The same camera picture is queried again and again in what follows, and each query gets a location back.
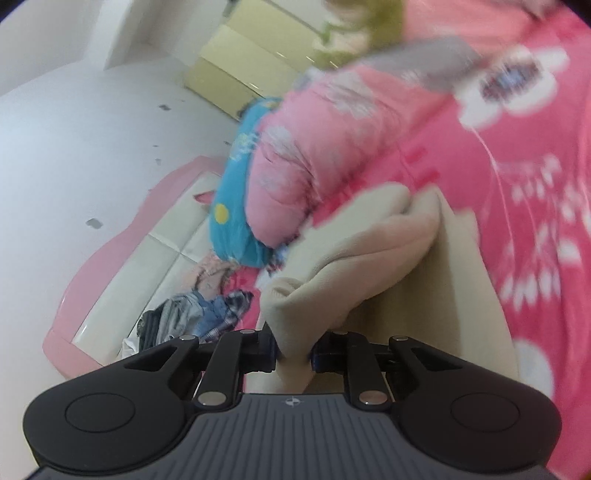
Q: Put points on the pink and white padded headboard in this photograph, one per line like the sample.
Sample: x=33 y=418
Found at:
x=138 y=258

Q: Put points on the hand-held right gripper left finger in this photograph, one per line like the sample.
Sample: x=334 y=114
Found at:
x=265 y=348

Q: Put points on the pink and grey floral quilt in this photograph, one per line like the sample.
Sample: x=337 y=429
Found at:
x=323 y=147

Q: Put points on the pink floral bed blanket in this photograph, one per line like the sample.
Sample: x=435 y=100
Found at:
x=531 y=230

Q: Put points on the pale pink floral cloth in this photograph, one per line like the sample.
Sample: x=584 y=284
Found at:
x=210 y=274

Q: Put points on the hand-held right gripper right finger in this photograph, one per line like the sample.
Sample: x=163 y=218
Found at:
x=323 y=355

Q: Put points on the pile of blue grey clothes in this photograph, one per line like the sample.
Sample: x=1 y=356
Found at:
x=194 y=318

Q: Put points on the blue pillow with yellow dot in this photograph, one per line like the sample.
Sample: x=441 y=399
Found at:
x=231 y=207

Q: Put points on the pale yellow wardrobe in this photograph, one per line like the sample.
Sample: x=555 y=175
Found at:
x=244 y=64

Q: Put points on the green and cream fleece blanket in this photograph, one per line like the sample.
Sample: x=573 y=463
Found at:
x=364 y=27

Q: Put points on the dark fuzzy item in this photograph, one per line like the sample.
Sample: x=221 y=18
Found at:
x=243 y=111

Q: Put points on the beige zip jacket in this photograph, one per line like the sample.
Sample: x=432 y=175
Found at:
x=369 y=258

